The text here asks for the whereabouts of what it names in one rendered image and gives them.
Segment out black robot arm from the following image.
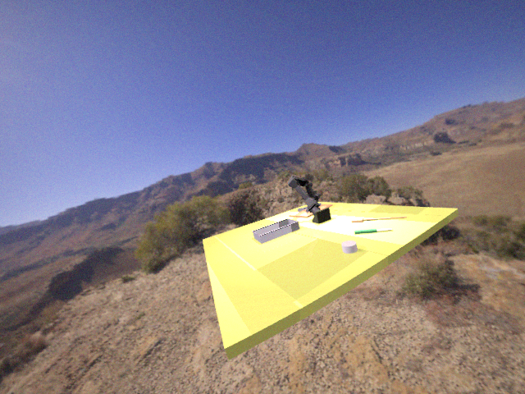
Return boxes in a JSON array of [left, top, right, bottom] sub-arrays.
[[288, 175, 321, 216]]

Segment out short grey cylinder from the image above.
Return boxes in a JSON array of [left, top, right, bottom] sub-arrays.
[[341, 240, 358, 254]]

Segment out light wooden board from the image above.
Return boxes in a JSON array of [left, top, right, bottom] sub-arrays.
[[289, 204, 333, 218]]

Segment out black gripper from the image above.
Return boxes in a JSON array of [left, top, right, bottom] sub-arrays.
[[306, 189, 321, 202]]

